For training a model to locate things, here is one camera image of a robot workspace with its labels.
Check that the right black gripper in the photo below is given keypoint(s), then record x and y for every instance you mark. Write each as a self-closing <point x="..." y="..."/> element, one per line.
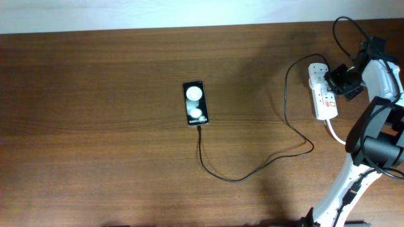
<point x="344" y="91"/>

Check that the black smartphone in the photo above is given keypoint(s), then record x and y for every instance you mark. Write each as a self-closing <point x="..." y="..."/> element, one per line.
<point x="195" y="102"/>

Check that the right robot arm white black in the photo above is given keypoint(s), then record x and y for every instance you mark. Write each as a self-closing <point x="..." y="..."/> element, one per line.
<point x="374" y="145"/>

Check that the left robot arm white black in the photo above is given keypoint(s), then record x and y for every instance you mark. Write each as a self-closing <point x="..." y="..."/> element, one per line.
<point x="116" y="225"/>

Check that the white USB charger plug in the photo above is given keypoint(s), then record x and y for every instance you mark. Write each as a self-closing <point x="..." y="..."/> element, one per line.
<point x="317" y="80"/>

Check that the white power strip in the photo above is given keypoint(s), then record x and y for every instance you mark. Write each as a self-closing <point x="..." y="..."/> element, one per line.
<point x="324" y="101"/>

